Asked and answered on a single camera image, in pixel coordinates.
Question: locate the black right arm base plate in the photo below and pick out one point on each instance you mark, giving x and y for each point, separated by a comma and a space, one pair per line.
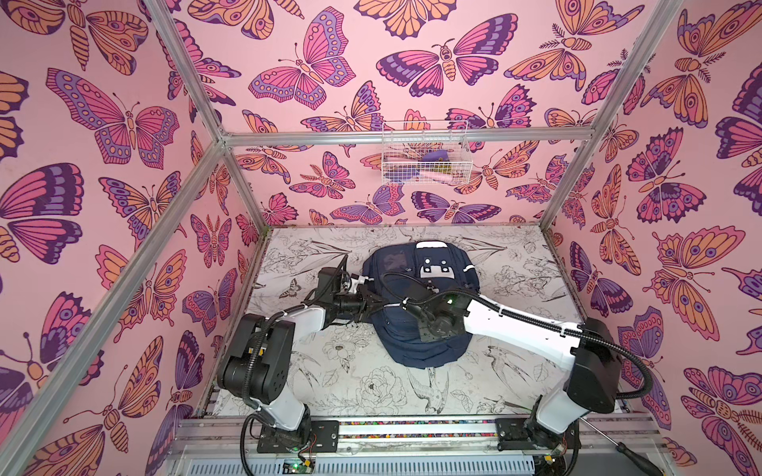
513, 434

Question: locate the navy blue student backpack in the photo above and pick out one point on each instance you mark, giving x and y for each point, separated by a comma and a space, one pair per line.
407, 274

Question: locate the white wire wall basket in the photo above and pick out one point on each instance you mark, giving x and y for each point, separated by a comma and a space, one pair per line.
426, 156

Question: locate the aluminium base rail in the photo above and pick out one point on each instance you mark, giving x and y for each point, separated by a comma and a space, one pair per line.
401, 445

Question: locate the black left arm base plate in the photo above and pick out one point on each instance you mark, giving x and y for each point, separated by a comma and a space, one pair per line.
321, 436

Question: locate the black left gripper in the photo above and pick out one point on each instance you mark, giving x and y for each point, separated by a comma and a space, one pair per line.
366, 305

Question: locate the black screwdriver handle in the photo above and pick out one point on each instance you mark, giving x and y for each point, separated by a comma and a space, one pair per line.
642, 463

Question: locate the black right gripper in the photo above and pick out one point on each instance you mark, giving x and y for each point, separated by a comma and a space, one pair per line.
414, 305

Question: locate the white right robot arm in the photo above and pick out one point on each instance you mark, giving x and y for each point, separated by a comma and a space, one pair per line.
597, 372

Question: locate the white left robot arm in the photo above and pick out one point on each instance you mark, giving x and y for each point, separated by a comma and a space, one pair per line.
257, 361

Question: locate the small green circuit board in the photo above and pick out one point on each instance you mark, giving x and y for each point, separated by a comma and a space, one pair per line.
298, 466

